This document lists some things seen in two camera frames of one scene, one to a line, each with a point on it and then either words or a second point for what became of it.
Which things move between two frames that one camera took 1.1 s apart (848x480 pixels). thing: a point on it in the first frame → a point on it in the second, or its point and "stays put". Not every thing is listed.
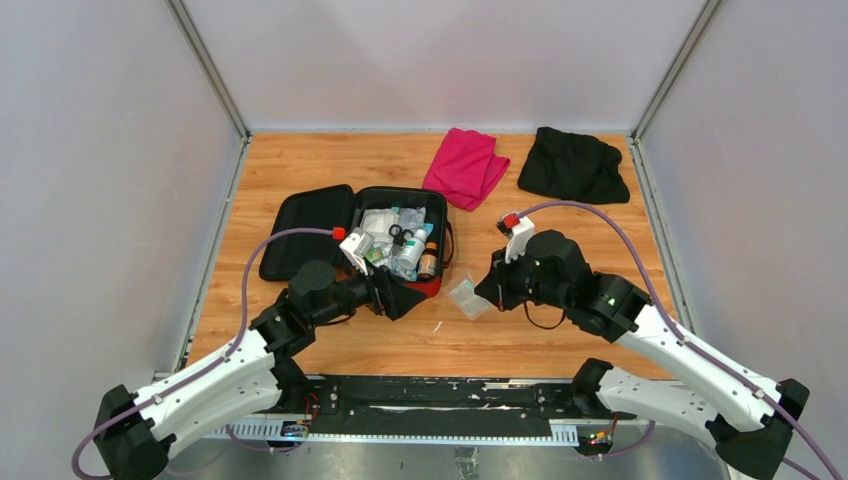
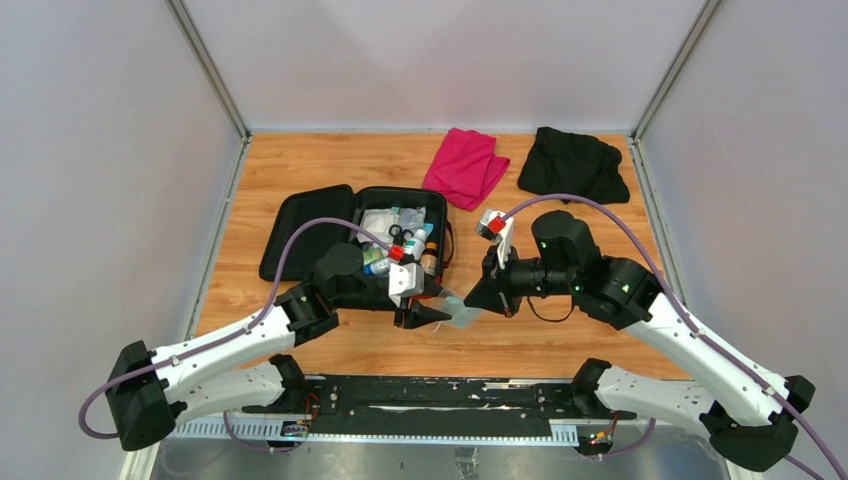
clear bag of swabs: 412,219 stays put
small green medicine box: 374,254 stays put
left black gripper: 389,294 → 417,315
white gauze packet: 378,222 stays put
